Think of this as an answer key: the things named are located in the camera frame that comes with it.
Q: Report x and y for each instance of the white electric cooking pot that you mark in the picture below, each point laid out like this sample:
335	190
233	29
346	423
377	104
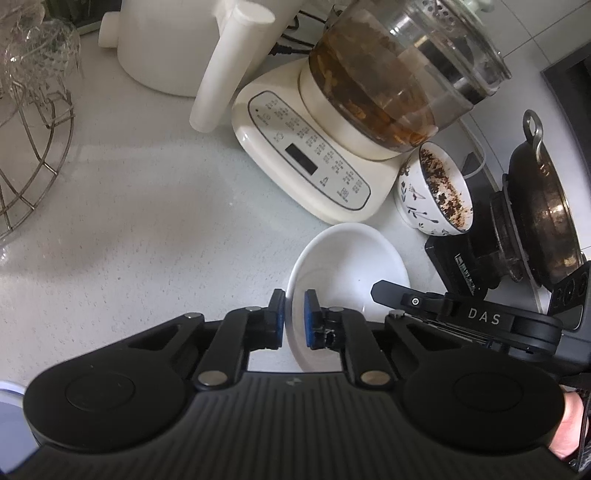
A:
197	49

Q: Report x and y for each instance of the bowl with tea leaves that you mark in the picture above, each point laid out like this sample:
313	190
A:
431	194

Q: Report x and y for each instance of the black induction cooktop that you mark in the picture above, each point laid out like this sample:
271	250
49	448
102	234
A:
461	260

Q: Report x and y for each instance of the black wok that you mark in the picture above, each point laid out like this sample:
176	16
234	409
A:
535	234

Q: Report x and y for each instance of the translucent plastic bowl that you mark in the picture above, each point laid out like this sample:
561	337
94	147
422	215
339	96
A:
17	442

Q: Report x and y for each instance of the white ceramic bowl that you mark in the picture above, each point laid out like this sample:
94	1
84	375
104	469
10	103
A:
341	264

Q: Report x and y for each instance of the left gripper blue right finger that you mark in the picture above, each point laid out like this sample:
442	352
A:
348	333

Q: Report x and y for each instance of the glass health kettle with base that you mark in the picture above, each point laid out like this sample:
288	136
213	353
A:
331	129

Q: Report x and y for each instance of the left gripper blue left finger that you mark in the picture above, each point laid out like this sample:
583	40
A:
227	344

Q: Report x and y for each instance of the person's right hand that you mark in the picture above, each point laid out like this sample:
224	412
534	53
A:
567	437

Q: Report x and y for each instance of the wire rack with glass cups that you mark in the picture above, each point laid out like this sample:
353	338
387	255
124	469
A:
39	57

